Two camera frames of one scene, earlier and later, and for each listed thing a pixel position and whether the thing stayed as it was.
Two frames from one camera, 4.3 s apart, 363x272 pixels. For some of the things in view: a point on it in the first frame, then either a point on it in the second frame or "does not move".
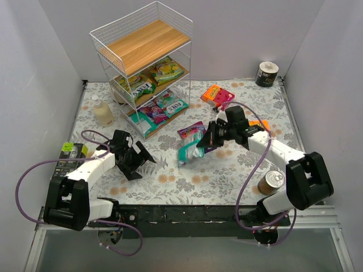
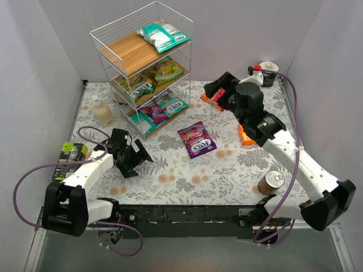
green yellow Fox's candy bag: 135,86 does not move
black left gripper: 135,161 does not move
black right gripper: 216,134 -> 227,92
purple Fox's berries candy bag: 194,133 does not move
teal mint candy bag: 188,151 -> 162,35
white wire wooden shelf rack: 147,57 does not move
